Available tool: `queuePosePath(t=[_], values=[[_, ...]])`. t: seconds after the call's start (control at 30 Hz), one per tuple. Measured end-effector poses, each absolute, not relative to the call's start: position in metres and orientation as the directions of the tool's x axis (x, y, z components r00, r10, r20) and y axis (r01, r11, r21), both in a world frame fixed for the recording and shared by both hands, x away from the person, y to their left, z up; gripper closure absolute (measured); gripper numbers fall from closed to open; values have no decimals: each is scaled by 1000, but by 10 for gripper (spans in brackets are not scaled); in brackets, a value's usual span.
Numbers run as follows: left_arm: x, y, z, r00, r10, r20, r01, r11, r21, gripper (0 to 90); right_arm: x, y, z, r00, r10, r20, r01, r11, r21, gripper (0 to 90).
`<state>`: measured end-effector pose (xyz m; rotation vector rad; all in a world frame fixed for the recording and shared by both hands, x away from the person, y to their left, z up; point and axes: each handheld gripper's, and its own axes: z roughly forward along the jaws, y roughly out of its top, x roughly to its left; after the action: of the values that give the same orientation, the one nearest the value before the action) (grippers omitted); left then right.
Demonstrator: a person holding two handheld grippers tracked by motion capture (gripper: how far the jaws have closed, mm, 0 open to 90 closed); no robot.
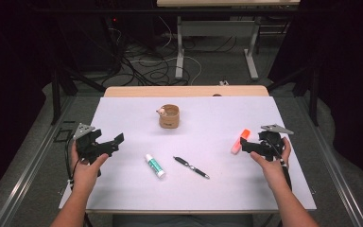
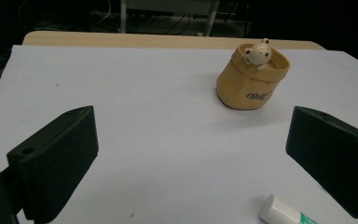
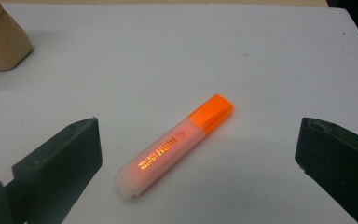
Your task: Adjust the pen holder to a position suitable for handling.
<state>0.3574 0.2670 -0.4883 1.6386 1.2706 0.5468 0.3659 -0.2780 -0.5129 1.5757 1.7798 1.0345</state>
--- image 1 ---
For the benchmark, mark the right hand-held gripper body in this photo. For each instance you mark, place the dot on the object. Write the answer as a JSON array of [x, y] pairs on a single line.
[[271, 142]]

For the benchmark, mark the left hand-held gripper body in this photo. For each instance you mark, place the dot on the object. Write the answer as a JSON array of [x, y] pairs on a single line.
[[86, 146]]

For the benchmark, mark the orange pink highlighter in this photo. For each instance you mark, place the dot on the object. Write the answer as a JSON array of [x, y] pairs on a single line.
[[237, 145]]

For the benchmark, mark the tan pen holder with figure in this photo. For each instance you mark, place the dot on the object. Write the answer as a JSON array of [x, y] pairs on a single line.
[[169, 119]]

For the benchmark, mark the black pen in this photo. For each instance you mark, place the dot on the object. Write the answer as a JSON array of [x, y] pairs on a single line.
[[190, 167]]

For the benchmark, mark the person's left hand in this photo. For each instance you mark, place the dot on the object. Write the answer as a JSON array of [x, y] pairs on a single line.
[[85, 175]]

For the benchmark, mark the person's right hand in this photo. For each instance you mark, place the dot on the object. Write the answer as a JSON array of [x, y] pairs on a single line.
[[274, 171]]

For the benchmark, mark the white green glue stick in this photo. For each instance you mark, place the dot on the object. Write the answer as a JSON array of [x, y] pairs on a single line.
[[155, 165]]

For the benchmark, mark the black metal stand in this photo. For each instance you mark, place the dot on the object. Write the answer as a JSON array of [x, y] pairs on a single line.
[[56, 94], [313, 94]]

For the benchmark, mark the white table cover sheet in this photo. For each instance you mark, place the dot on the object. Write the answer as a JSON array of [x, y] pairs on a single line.
[[201, 189]]

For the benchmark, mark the small white plug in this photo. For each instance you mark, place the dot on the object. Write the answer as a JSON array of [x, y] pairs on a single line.
[[223, 83]]

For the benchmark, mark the person's grey clothing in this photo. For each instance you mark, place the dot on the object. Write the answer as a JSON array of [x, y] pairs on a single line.
[[182, 221]]

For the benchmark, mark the dark box with red light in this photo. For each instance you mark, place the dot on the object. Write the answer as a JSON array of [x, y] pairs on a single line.
[[85, 44]]

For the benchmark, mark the desk with white legs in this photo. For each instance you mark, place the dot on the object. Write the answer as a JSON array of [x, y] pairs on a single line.
[[179, 47]]

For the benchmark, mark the aluminium floor rail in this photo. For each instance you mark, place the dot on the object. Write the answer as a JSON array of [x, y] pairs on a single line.
[[28, 176], [334, 170]]

